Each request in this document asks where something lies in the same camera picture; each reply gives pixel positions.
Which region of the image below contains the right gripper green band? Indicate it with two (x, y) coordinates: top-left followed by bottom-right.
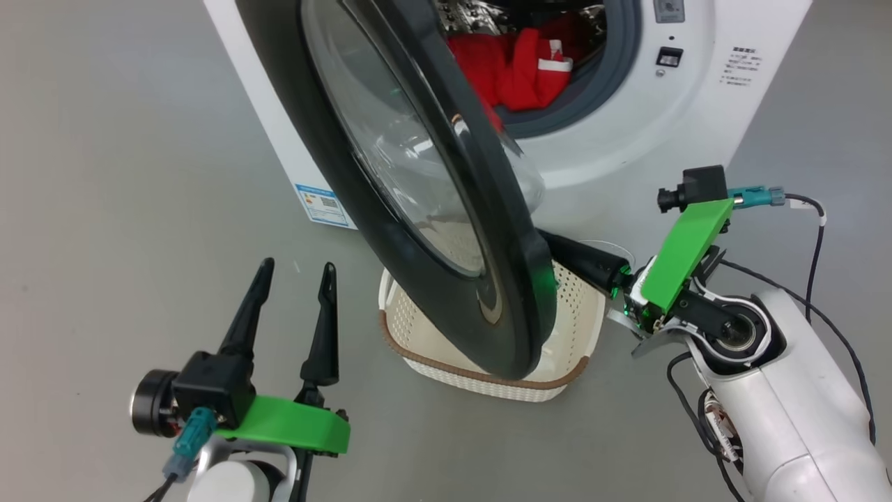
(541, 199), (739, 360)

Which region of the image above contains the looped black arm cable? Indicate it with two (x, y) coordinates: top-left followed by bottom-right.
(666, 352), (750, 502)

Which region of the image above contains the white perforated laundry basket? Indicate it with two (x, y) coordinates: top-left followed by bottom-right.
(378, 258), (607, 403)

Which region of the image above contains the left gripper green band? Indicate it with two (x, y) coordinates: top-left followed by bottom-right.
(215, 257), (351, 458)

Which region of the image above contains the camera teal plug cable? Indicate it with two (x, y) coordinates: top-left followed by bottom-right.
(143, 408), (218, 502)
(728, 185), (828, 325)

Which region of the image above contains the white cloth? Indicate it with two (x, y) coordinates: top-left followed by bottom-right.
(537, 40), (574, 74)

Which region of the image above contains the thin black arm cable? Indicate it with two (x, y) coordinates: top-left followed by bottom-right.
(720, 259), (877, 447)

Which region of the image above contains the steel washing drum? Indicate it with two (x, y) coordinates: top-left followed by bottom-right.
(436, 0), (607, 36)

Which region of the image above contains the blue energy label sticker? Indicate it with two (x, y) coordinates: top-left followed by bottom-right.
(294, 183), (351, 229)

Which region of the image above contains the dark washing machine door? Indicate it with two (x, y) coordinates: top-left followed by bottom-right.
(233, 0), (558, 381)

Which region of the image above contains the right camera teal plug cable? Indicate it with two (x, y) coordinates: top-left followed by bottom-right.
(728, 185), (828, 325)

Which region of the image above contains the white washing machine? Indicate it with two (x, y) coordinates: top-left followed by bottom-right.
(203, 0), (814, 280)

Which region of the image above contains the grey rubber door gasket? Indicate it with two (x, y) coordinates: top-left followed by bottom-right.
(498, 0), (642, 140)

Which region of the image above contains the left camera teal plug cable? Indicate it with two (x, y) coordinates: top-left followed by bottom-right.
(143, 408), (218, 502)

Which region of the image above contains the red garment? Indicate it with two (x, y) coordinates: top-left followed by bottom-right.
(447, 15), (579, 133)

